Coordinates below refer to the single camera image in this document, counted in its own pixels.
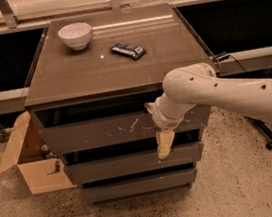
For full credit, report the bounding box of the grey drawer cabinet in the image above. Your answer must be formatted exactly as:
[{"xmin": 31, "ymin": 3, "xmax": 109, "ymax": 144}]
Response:
[{"xmin": 12, "ymin": 0, "xmax": 237, "ymax": 213}]

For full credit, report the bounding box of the blue snack packet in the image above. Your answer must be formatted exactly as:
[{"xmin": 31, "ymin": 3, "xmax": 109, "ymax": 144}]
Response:
[{"xmin": 110, "ymin": 42, "xmax": 146, "ymax": 60}]

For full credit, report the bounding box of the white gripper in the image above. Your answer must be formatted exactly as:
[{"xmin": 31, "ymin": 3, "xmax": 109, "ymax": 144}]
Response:
[{"xmin": 144, "ymin": 102, "xmax": 181, "ymax": 159}]

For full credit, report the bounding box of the grey drawer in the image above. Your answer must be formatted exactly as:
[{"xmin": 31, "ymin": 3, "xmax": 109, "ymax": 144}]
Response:
[
  {"xmin": 81, "ymin": 162, "xmax": 197, "ymax": 203},
  {"xmin": 35, "ymin": 82, "xmax": 216, "ymax": 158},
  {"xmin": 64, "ymin": 129, "xmax": 204, "ymax": 184}
]

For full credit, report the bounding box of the black wheeled stand leg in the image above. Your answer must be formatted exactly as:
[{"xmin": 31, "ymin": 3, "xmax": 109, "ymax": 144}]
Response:
[{"xmin": 248, "ymin": 118, "xmax": 272, "ymax": 150}]

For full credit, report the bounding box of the white ceramic bowl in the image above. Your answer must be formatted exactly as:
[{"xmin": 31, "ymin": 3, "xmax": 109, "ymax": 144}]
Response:
[{"xmin": 58, "ymin": 22, "xmax": 92, "ymax": 50}]

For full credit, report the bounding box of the grey bottom drawer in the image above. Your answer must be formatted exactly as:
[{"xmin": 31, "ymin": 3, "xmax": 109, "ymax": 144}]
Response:
[{"xmin": 81, "ymin": 162, "xmax": 197, "ymax": 203}]

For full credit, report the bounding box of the brown bottle in box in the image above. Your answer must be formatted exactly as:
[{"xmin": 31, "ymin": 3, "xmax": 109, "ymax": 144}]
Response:
[{"xmin": 41, "ymin": 144, "xmax": 56, "ymax": 159}]

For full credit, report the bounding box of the open cardboard box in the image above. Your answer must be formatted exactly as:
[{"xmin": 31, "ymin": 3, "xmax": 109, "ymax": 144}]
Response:
[{"xmin": 0, "ymin": 112, "xmax": 75, "ymax": 195}]

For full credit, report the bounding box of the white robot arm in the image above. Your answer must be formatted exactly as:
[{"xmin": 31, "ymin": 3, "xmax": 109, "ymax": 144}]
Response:
[{"xmin": 146, "ymin": 63, "xmax": 272, "ymax": 159}]

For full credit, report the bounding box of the grey middle drawer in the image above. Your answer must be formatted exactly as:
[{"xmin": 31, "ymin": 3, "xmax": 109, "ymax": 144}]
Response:
[{"xmin": 64, "ymin": 129, "xmax": 204, "ymax": 184}]

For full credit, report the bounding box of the grey top drawer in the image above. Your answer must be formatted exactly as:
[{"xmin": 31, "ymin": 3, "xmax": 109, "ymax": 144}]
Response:
[{"xmin": 35, "ymin": 82, "xmax": 216, "ymax": 158}]

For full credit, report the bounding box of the black power adapter with cable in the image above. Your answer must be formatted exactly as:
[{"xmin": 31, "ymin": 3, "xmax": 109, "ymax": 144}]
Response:
[{"xmin": 212, "ymin": 51, "xmax": 247, "ymax": 76}]

